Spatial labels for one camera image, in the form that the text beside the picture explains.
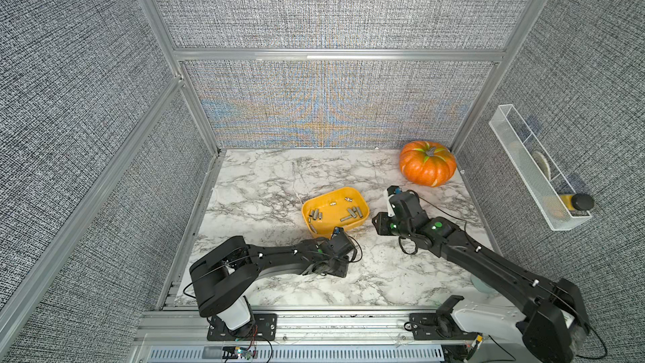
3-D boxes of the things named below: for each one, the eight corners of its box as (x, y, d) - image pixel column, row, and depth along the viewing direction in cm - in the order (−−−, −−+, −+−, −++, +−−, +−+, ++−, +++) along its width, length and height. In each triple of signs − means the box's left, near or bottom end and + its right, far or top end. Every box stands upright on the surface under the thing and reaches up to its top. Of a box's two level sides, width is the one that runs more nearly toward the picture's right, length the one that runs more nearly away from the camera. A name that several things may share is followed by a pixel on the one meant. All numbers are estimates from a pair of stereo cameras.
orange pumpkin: (403, 192, 107) (411, 173, 97) (395, 160, 119) (402, 140, 109) (449, 192, 107) (462, 173, 97) (436, 160, 119) (446, 140, 109)
